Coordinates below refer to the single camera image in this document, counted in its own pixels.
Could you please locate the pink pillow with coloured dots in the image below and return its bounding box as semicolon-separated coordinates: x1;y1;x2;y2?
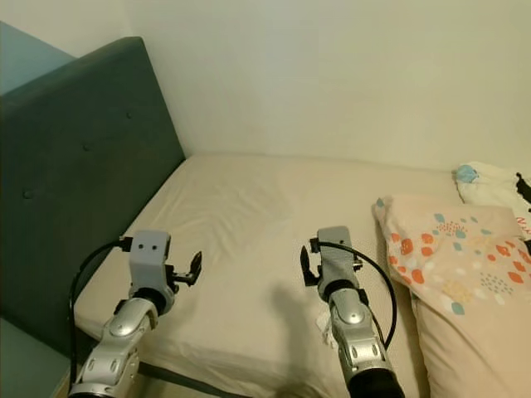
373;193;531;398

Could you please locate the mattress with beige sheet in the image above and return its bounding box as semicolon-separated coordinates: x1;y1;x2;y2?
73;152;531;398

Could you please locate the dark teal padded headboard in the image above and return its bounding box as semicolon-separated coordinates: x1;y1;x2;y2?
0;36;186;332

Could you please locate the cream cartoon print quilt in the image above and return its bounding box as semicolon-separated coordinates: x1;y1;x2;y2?
454;162;531;218

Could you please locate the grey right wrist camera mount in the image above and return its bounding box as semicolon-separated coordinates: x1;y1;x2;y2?
314;226;356;287

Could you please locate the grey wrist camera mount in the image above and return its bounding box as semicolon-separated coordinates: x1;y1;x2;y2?
129;231;173;293
314;226;356;287

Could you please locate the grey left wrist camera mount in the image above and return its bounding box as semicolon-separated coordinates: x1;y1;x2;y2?
129;231;173;293

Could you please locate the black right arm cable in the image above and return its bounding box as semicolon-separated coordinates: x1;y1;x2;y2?
311;240;397;349

